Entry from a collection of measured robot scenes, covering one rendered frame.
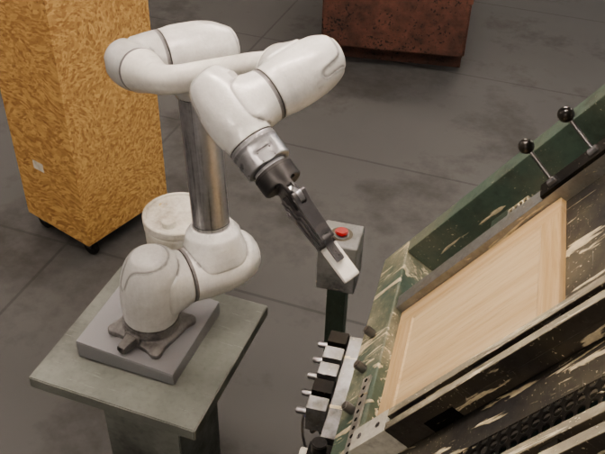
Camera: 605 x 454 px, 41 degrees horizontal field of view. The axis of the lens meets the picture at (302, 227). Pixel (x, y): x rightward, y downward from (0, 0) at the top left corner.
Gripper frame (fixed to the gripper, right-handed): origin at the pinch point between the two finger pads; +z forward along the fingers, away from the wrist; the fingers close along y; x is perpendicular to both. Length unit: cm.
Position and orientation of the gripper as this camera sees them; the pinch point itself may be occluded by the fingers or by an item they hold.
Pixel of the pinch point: (339, 261)
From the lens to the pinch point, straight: 139.2
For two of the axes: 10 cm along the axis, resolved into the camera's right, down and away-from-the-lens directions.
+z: 5.9, 7.9, -1.6
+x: 8.1, -5.5, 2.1
